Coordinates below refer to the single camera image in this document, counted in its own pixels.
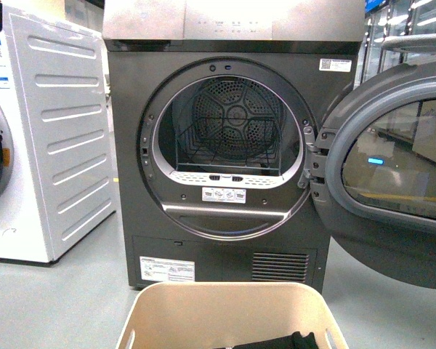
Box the beige plastic laundry hamper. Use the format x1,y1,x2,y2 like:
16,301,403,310
116,282,348,348

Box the dark grey front-load dryer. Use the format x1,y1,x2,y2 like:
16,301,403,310
102,1,365,289

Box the white warning label sticker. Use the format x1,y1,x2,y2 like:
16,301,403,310
140,256,195,282

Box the open grey dryer door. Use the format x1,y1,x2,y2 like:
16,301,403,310
310,55,436,289

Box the white washing machine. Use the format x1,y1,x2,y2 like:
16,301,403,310
0,1,115,264

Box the black printed t-shirt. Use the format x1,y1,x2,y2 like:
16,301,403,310
234,332,318,349

